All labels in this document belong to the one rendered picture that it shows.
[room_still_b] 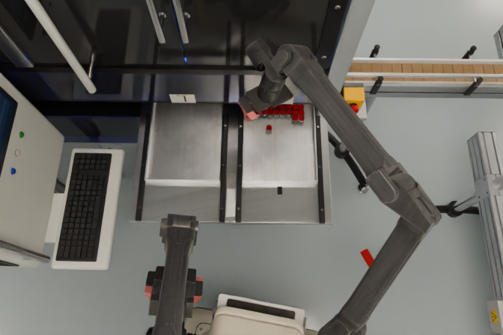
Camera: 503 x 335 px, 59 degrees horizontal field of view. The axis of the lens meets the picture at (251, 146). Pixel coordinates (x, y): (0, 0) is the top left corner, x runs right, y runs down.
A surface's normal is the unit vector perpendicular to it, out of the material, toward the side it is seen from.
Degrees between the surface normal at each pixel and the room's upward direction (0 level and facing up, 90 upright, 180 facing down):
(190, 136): 0
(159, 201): 0
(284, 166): 0
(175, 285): 41
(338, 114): 45
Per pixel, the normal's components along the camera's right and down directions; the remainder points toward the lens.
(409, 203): -0.64, 0.11
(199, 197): 0.00, -0.37
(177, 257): 0.16, -0.87
